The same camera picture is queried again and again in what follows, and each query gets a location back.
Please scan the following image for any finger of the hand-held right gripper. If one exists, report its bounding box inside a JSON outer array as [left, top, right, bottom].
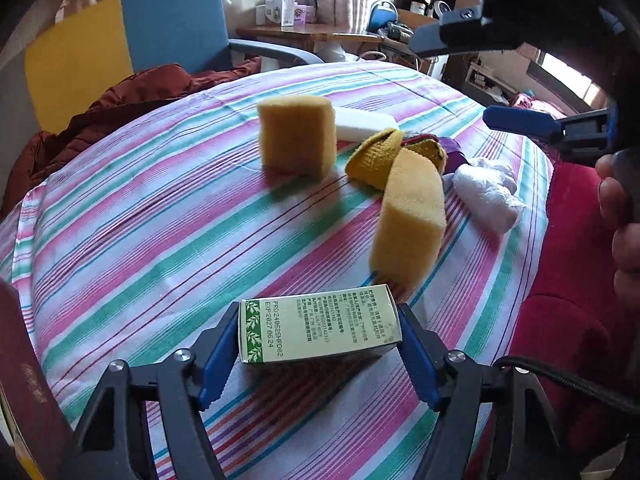
[[482, 104, 613, 161], [407, 4, 493, 58]]

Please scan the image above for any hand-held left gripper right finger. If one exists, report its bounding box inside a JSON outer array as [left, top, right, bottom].
[[397, 302, 586, 480]]

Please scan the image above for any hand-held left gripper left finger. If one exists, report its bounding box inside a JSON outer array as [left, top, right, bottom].
[[60, 302, 242, 480]]

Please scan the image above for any purple cloth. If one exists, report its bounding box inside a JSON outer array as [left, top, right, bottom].
[[405, 134, 471, 173]]

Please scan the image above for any white plastic bag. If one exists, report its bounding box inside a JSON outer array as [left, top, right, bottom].
[[452, 157, 526, 233]]

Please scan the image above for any green and white box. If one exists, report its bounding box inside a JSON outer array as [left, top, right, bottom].
[[239, 284, 403, 365]]

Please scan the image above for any white foam block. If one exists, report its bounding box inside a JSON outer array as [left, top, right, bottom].
[[332, 106, 401, 142]]

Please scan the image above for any yellow sponge block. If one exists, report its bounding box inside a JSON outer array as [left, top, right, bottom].
[[369, 147, 447, 279], [256, 94, 338, 182]]

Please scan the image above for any yellow knitted sock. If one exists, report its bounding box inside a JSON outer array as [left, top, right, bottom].
[[345, 129, 448, 191]]

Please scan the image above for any person's right hand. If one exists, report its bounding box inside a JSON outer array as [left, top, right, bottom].
[[595, 152, 640, 311]]

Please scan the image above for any blue basket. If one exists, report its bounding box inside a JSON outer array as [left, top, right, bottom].
[[369, 1, 401, 31]]

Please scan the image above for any wooden side desk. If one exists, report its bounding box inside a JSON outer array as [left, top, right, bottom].
[[237, 22, 386, 53]]

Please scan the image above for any person's red garment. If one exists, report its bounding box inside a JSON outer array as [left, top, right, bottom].
[[500, 160, 640, 461]]

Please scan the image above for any striped tablecloth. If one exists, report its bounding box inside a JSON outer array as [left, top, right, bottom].
[[0, 60, 556, 480]]

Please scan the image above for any rust brown jacket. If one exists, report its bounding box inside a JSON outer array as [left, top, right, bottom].
[[0, 57, 263, 221]]

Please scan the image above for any grey yellow blue chair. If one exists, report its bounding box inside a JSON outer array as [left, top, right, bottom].
[[25, 0, 326, 136]]

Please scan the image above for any tangled cables pile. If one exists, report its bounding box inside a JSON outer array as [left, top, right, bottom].
[[382, 20, 416, 41]]

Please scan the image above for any black cable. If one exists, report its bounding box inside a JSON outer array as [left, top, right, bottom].
[[492, 355, 640, 413]]

